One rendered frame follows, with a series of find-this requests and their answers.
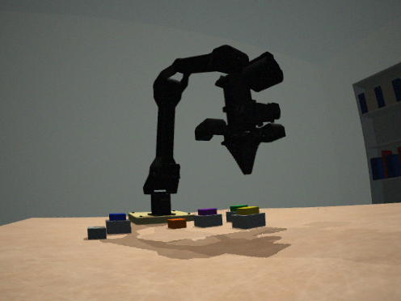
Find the purple button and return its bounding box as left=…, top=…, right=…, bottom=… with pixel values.
left=193, top=208, right=222, bottom=227

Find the green button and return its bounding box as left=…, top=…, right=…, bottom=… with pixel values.
left=226, top=205, right=248, bottom=223

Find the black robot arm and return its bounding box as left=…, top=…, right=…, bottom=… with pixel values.
left=143, top=45, right=284, bottom=217

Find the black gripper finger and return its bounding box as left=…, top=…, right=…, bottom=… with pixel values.
left=246, top=135, right=266, bottom=174
left=221, top=135, right=248, bottom=175

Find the yellow button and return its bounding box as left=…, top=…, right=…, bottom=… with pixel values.
left=231, top=206, right=266, bottom=229

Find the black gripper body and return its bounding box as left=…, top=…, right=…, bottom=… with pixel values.
left=195, top=94, right=286, bottom=142

